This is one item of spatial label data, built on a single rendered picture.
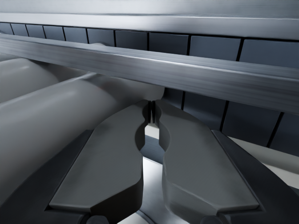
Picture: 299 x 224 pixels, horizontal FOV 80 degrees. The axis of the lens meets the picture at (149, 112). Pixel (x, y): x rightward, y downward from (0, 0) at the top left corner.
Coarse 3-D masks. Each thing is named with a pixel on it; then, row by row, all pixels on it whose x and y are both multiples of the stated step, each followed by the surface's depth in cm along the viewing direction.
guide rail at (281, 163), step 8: (152, 120) 17; (152, 128) 16; (152, 136) 16; (240, 144) 14; (248, 144) 14; (256, 144) 14; (248, 152) 13; (256, 152) 13; (264, 152) 13; (272, 152) 13; (280, 152) 13; (264, 160) 12; (272, 160) 12; (280, 160) 12; (288, 160) 12; (296, 160) 12; (272, 168) 12; (280, 168) 12; (288, 168) 12; (296, 168) 12; (280, 176) 12; (288, 176) 12; (296, 176) 11; (288, 184) 12; (296, 184) 12
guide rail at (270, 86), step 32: (64, 64) 11; (96, 64) 9; (128, 64) 8; (160, 64) 7; (192, 64) 7; (224, 64) 7; (256, 64) 7; (224, 96) 7; (256, 96) 6; (288, 96) 6
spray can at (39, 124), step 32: (32, 96) 9; (64, 96) 9; (96, 96) 10; (128, 96) 12; (160, 96) 17; (0, 128) 7; (32, 128) 8; (64, 128) 9; (0, 160) 7; (32, 160) 7; (0, 192) 6
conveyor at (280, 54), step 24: (0, 24) 27; (24, 24) 24; (144, 48) 17; (168, 48) 16; (192, 48) 15; (216, 48) 14; (240, 48) 13; (264, 48) 12; (288, 48) 12; (168, 96) 18; (192, 96) 16; (216, 120) 16; (240, 120) 15; (264, 120) 14; (288, 120) 13; (264, 144) 15; (288, 144) 14
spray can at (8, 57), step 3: (0, 54) 16; (3, 54) 16; (6, 54) 16; (0, 57) 15; (3, 57) 15; (6, 57) 15; (9, 57) 16; (12, 57) 16; (15, 57) 16; (18, 57) 16; (0, 60) 15; (3, 60) 15
